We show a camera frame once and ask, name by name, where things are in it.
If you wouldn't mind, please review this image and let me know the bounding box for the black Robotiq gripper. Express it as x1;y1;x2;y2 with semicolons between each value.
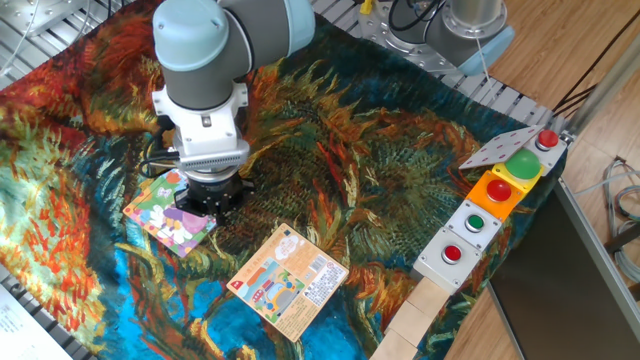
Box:
173;174;256;226

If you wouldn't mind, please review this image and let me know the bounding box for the colourful girl puzzle board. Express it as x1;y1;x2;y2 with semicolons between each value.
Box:
122;168;219;260

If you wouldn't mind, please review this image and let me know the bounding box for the orange vehicle puzzle board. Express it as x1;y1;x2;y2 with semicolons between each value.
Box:
226;222;350;343

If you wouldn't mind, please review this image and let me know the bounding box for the sunflower painting tablecloth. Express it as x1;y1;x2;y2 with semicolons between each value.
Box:
0;0;569;360

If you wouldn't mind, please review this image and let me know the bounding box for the light wooden block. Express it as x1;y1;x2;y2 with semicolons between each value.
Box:
385;299;432;348
368;328;419;360
405;276;451;320

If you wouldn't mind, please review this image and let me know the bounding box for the white printed paper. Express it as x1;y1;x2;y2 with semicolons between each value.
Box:
0;283;74;360

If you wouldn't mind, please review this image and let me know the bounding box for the large grey red-button box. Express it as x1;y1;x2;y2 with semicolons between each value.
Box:
412;225;484;295

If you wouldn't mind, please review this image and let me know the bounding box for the silver perforated metal plate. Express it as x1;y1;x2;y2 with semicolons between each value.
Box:
0;0;96;39

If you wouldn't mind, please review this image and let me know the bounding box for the grey green-button box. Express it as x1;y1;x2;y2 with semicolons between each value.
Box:
443;198;504;251

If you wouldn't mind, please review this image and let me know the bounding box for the orange red-button box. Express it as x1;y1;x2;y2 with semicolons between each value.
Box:
465;169;526;223

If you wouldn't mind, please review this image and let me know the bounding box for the white card with red dots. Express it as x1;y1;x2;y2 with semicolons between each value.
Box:
458;124;545;171

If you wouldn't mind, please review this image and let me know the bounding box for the yellow green-dome button box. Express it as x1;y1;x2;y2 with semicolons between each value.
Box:
491;148;545;194

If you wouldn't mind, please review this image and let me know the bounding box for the small grey red-button box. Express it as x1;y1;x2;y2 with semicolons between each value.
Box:
522;128;569;176

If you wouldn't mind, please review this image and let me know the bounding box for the dark grey panel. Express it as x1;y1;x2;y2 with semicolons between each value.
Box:
487;179;640;360

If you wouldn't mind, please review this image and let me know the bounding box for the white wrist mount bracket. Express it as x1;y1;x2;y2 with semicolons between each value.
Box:
151;82;251;174

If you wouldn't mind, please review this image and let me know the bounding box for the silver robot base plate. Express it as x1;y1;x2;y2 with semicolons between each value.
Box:
357;1;475;76

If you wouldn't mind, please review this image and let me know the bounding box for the black floor cable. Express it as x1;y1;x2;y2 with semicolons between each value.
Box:
552;9;640;117

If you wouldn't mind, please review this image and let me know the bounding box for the aluminium corner post beam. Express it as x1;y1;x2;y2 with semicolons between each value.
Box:
564;44;640;136

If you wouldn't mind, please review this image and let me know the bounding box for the grey cable bundle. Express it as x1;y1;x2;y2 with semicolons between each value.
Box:
572;157;640;284

